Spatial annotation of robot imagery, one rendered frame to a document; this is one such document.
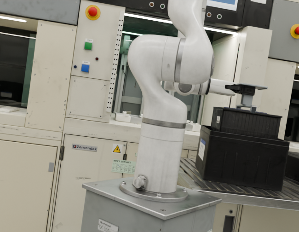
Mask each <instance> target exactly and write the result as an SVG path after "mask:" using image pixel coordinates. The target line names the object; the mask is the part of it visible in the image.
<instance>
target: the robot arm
mask: <svg viewBox="0 0 299 232"><path fill-rule="evenodd" d="M206 6H207V0H168V15H169V18H170V20H171V22H172V24H173V25H174V26H175V28H176V29H177V30H178V37H171V36H163V35H141V36H139V37H137V38H136V39H135V40H134V41H133V42H132V43H131V45H130V46H129V50H128V54H127V61H128V65H129V68H130V70H131V72H132V74H133V76H134V77H135V79H136V81H137V83H138V84H139V86H140V89H141V91H142V94H143V98H144V110H143V118H142V124H141V131H140V137H139V144H138V152H137V159H136V166H135V172H134V178H133V179H127V180H123V181H121V182H120V189H121V190H122V191H123V192H125V193H127V194H129V195H131V196H134V197H138V198H141V199H146V200H151V201H157V202H181V201H184V200H186V199H187V198H188V192H187V191H186V189H185V188H182V187H180V186H177V181H178V173H179V166H180V160H181V154H182V148H183V141H184V133H185V127H186V121H187V106H186V105H185V104H184V103H183V102H182V101H181V100H179V99H177V98H176V97H174V96H172V95H170V94H169V93H167V92H166V91H165V90H168V91H175V92H177V93H179V94H180V95H183V96H186V95H190V94H196V95H202V96H204V95H205V94H206V95H207V94H208V93H214V94H220V95H226V96H235V93H238V94H241V95H242V93H243V94H245V95H252V96H254V95H255V89H256V87H250V86H240V85H237V83H235V82H230V81H224V80H218V79H211V76H212V75H213V71H214V66H215V59H214V53H213V48H212V45H211V42H210V40H209V38H208V36H207V34H206V32H205V30H204V27H203V25H204V19H205V13H206ZM161 81H164V89H165V90H164V89H163V88H162V87H161Z"/></svg>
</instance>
